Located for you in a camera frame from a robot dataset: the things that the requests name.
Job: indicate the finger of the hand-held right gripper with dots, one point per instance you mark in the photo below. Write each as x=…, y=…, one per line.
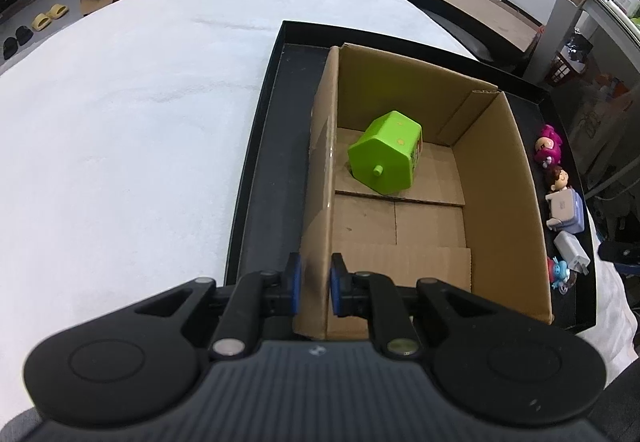
x=620, y=252

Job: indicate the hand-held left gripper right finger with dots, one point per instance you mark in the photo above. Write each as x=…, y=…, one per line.
x=336, y=288

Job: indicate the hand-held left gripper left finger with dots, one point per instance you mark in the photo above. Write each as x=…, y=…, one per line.
x=295, y=283

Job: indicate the white charger plug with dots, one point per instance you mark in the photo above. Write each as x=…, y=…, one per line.
x=570, y=247

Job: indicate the blue figurine with red hat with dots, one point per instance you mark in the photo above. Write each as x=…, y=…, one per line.
x=557, y=269

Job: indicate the purple charger plug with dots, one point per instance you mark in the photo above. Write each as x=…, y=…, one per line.
x=565, y=209

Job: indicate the brown-haired doll figurine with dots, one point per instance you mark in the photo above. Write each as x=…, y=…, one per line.
x=556, y=178

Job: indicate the black shallow tray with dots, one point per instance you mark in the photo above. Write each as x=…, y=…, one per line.
x=270, y=172

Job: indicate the pink figurine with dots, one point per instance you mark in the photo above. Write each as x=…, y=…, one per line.
x=547, y=147

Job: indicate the green toy house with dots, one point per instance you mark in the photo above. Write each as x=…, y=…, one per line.
x=385, y=152

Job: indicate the black tray with brown bottom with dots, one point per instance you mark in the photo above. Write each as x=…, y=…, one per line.
x=480, y=7

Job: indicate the black slipper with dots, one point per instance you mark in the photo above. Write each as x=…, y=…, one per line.
x=10, y=47
x=23, y=35

